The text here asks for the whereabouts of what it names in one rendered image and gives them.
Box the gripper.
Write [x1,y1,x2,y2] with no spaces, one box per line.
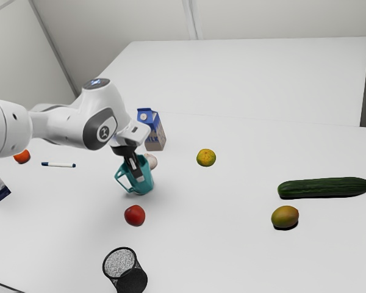
[110,144,145,184]

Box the teal faceted mug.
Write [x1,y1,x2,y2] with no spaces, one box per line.
[114,154,155,196]

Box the white garlic bulb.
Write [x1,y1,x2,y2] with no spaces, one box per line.
[143,153,158,170]

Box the blue and white milk carton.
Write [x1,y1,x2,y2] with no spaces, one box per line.
[136,107,168,152]

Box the red tomato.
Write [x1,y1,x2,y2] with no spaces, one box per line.
[123,204,146,227]

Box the yellow-green citrus fruit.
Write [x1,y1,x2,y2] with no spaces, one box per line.
[196,148,217,168]

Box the white pen with blue cap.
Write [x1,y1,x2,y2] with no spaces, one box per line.
[41,162,77,168]

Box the black mesh pen holder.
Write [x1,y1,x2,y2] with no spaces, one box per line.
[102,247,148,293]

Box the orange fruit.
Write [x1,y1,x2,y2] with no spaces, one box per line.
[13,149,31,165]

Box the green-yellow mango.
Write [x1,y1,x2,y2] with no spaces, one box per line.
[270,205,300,230]

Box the green cucumber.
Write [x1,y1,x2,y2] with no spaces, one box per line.
[277,176,366,200]

